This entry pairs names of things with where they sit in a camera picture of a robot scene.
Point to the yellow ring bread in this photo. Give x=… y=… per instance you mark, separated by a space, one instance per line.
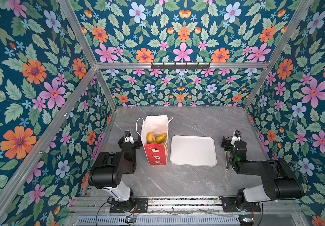
x=151 y=139

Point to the white rectangular tray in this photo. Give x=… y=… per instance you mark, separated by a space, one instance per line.
x=193 y=151

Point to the yellow croissant bread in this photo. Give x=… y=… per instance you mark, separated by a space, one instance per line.
x=161 y=138

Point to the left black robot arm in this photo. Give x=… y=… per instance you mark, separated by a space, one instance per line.
x=108 y=169

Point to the red white paper bag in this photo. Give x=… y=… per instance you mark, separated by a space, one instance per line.
x=154 y=131

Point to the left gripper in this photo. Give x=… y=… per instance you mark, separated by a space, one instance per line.
x=126 y=141

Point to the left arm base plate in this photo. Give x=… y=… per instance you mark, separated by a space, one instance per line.
x=136 y=205

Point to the aluminium front rail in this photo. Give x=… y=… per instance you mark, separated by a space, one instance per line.
x=184 y=211

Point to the black wall hook rail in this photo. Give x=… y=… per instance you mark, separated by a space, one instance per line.
x=173 y=66

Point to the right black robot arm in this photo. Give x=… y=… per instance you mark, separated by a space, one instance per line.
x=278 y=180

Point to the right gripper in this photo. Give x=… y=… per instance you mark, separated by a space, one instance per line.
x=227 y=144

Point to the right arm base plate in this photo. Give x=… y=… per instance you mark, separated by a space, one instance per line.
x=238 y=204

